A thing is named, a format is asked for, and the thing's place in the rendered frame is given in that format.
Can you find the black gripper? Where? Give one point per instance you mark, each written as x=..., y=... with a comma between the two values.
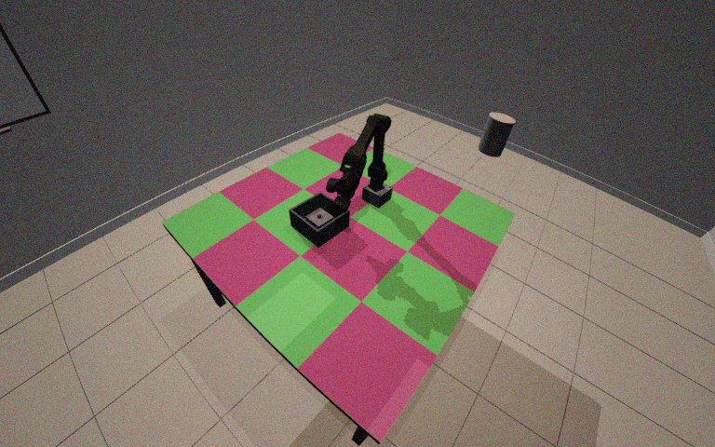
x=342, y=203

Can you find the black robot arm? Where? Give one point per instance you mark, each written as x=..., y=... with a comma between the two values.
x=355, y=158

